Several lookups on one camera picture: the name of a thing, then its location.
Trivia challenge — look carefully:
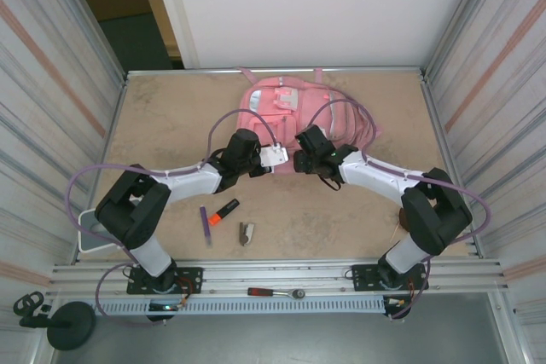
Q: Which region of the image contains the aluminium front rail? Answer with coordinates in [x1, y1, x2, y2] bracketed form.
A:
[49, 257, 508, 297]

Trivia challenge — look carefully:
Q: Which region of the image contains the aluminium back rail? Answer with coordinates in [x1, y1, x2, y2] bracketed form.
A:
[125, 66, 427, 80]

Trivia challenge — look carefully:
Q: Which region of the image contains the purple pen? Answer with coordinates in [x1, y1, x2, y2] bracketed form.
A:
[199, 205, 213, 248]

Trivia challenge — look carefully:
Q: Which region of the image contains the white door frame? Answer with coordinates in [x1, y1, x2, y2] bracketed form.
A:
[147, 0, 201, 70]

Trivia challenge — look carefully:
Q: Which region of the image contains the pink backpack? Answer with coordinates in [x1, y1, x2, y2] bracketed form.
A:
[236, 66, 383, 177]

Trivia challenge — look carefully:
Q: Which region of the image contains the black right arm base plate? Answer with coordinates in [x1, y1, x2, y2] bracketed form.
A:
[351, 263, 429, 292]

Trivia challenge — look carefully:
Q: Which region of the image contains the red handled ratchet wrench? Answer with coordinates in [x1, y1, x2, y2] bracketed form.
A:
[247, 286, 307, 300]

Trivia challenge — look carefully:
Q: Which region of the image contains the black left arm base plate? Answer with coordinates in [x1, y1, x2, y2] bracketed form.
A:
[126, 267, 204, 296]

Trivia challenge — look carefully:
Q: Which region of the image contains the small circuit board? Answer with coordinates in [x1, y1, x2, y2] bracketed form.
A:
[383, 295, 413, 309]
[147, 302, 189, 313]

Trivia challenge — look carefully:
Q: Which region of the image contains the orange black highlighter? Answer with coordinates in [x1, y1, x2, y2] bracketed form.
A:
[208, 198, 240, 228]

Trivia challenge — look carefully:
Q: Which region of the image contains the small silver brown stapler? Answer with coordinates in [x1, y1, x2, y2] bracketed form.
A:
[237, 221, 257, 248]

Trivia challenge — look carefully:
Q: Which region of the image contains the white slotted cable duct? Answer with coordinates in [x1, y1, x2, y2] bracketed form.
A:
[98, 298, 387, 315]

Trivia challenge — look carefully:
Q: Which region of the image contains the aluminium rail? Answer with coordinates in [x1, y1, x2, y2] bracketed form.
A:
[125, 66, 427, 80]
[49, 257, 508, 297]

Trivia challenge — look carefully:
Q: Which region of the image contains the black round base stand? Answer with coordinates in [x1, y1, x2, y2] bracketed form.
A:
[12, 291, 97, 351]

